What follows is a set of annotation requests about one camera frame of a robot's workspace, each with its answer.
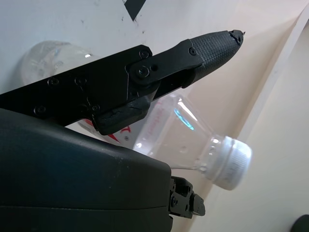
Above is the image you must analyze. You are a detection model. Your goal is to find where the clear plastic water bottle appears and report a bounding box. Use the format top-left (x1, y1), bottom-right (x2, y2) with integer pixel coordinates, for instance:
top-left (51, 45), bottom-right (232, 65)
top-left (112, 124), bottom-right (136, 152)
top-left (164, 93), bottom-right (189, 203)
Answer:
top-left (20, 40), bottom-right (253, 190)

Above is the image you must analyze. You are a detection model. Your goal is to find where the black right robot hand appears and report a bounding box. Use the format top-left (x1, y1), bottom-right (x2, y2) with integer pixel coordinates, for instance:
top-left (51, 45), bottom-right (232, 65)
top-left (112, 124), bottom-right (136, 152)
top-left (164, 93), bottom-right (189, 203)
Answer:
top-left (0, 29), bottom-right (246, 232)

